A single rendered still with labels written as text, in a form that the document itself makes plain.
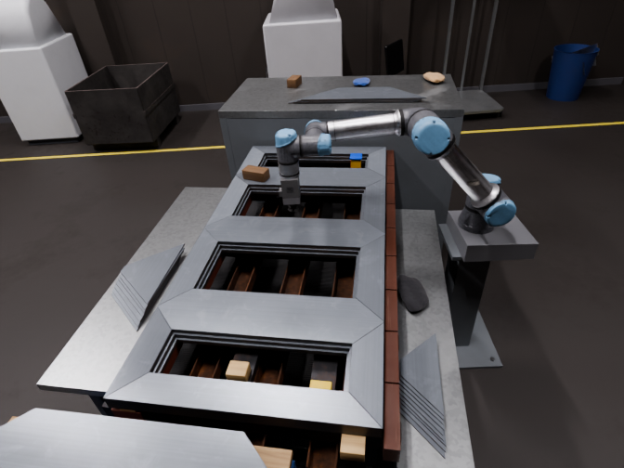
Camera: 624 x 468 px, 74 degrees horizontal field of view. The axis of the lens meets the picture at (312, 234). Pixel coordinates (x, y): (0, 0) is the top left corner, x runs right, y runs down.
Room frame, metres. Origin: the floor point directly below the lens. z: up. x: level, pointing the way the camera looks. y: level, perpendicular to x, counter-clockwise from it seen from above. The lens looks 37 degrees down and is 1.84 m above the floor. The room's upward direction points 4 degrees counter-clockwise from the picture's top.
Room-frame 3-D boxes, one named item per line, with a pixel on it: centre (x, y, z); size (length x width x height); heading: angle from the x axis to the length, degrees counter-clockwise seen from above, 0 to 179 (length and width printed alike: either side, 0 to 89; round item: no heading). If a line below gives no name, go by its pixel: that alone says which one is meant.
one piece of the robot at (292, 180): (1.35, 0.08, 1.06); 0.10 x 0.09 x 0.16; 87
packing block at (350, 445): (0.50, -0.06, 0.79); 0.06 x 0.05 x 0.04; 79
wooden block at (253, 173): (1.80, 0.25, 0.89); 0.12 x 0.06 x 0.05; 64
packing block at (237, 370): (0.75, 0.25, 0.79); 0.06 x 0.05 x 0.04; 79
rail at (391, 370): (1.27, -0.31, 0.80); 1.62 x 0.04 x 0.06; 169
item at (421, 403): (0.71, -0.29, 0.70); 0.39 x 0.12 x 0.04; 169
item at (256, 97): (2.41, -0.23, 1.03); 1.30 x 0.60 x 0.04; 79
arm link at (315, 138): (1.37, -0.04, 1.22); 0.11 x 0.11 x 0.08; 88
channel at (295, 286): (1.34, 0.06, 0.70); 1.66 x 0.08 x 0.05; 169
